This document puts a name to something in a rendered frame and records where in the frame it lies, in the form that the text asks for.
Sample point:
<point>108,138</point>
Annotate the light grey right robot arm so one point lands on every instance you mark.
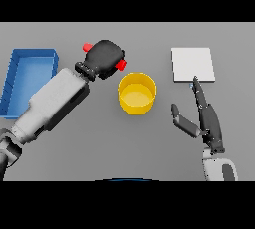
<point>217,168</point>

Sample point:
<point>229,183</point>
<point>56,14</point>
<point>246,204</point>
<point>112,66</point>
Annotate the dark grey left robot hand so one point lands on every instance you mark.
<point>103,57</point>

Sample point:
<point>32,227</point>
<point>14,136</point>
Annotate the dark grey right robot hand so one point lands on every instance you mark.
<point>209,121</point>

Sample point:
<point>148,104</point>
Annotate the blue tray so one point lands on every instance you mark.
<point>28,80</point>

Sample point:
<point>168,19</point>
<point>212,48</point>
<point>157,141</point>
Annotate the red beaker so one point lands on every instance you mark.
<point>121,64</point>

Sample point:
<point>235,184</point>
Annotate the pale square measuring scale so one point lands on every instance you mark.
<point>192,64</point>

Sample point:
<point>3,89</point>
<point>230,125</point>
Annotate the yellow bowl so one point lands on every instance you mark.
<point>137,94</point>

